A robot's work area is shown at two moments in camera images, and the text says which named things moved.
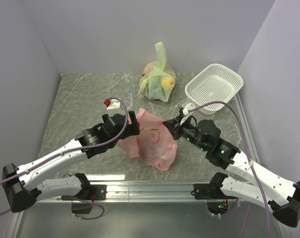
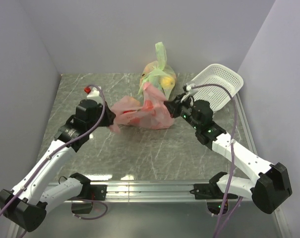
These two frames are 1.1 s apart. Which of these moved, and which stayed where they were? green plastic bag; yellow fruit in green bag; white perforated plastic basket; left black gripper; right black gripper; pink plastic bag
Moved: right black gripper; left black gripper; pink plastic bag
Stayed: green plastic bag; yellow fruit in green bag; white perforated plastic basket
